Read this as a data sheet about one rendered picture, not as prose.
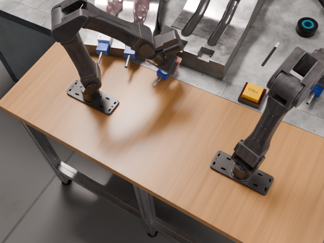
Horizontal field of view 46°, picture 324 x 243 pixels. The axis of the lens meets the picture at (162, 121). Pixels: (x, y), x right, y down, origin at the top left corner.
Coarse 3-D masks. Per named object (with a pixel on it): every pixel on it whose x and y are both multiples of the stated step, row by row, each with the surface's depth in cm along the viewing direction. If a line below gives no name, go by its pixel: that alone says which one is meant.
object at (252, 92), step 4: (248, 84) 138; (252, 84) 138; (248, 88) 137; (252, 88) 137; (256, 88) 137; (260, 88) 137; (244, 92) 136; (248, 92) 136; (252, 92) 136; (256, 92) 136; (260, 92) 136; (244, 96) 136; (248, 96) 135; (252, 96) 135; (256, 96) 135; (252, 100) 136; (256, 100) 135
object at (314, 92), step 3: (315, 87) 136; (318, 87) 136; (321, 87) 135; (312, 90) 136; (315, 90) 135; (318, 90) 135; (321, 90) 135; (312, 93) 135; (315, 93) 136; (318, 93) 135; (321, 93) 135; (312, 96) 135; (318, 96) 136; (309, 99) 134; (306, 102) 134; (309, 102) 134
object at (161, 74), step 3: (159, 69) 142; (159, 72) 142; (162, 72) 141; (165, 72) 141; (159, 75) 143; (162, 75) 141; (165, 75) 141; (168, 75) 142; (159, 78) 141; (162, 78) 143; (165, 78) 142; (156, 81) 141; (153, 84) 140
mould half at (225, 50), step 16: (192, 0) 152; (224, 0) 149; (240, 0) 147; (256, 0) 146; (208, 16) 149; (240, 16) 147; (256, 16) 159; (192, 32) 145; (208, 32) 145; (224, 32) 145; (240, 32) 145; (192, 48) 140; (208, 48) 140; (224, 48) 140; (192, 64) 144; (208, 64) 140; (224, 64) 136
